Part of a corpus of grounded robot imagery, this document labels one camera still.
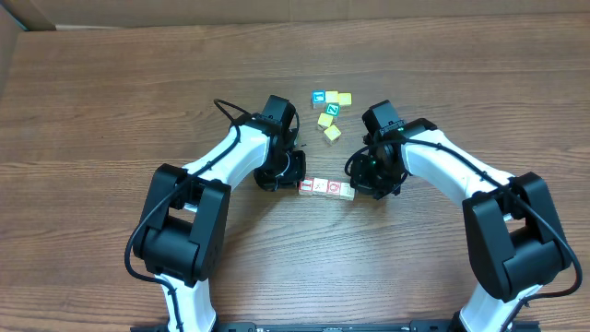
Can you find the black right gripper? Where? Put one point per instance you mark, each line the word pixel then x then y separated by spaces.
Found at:
pixel 361 183

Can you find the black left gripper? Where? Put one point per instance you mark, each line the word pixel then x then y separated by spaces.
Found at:
pixel 296 171

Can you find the red letter wooden block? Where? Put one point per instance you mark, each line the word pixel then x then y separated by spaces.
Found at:
pixel 306 187

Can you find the white letter wooden block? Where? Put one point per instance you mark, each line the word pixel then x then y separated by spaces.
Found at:
pixel 347 192

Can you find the plain cream wooden block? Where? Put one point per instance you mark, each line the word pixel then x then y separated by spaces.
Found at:
pixel 320 186

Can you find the red symbol wooden block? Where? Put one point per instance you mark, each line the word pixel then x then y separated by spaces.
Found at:
pixel 333 188

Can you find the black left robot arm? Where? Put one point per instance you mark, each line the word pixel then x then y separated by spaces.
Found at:
pixel 179 237

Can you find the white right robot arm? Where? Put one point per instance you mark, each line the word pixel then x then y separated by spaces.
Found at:
pixel 514 237

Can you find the yellow wooden block lower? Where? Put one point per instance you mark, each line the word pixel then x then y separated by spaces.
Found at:
pixel 332 134

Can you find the yellow wooden block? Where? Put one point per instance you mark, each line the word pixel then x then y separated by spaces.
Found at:
pixel 332 96
pixel 344 99
pixel 324 121
pixel 332 134

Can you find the yellow wooden block upper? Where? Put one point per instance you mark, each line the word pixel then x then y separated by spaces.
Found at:
pixel 324 121

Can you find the green letter wooden block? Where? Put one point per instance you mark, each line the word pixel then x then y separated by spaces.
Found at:
pixel 332 109

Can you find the blue letter wooden block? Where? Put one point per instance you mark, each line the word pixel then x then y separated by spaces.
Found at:
pixel 318 99

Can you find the yellow wooden block far top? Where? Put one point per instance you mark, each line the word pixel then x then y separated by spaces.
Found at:
pixel 344 99

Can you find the yellow wooden block left top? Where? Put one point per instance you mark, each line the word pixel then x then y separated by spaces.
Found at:
pixel 332 96

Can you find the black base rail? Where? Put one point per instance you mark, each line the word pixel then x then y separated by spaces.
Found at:
pixel 413 326

